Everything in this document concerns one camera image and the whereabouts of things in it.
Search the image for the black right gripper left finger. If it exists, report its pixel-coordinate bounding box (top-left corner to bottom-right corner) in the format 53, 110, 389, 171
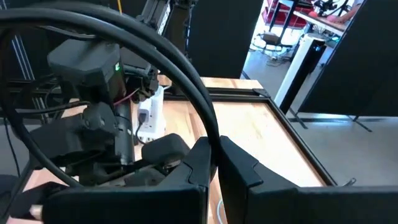
41, 136, 216, 224

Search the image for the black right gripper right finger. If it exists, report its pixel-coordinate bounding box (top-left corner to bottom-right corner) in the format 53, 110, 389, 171
216, 135, 398, 224

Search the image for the white tower power strip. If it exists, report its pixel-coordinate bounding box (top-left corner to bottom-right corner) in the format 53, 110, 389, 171
136, 85, 167, 143

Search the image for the black USB cable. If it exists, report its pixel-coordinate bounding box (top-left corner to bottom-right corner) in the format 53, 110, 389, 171
0, 0, 218, 190

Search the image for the white and black column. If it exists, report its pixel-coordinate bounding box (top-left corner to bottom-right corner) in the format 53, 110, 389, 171
274, 32, 328, 115

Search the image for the wooden table with black legs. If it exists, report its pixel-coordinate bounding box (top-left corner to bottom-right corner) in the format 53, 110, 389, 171
269, 0, 348, 44

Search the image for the red storage bin rack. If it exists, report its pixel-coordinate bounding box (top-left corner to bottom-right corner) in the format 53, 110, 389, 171
262, 0, 309, 29

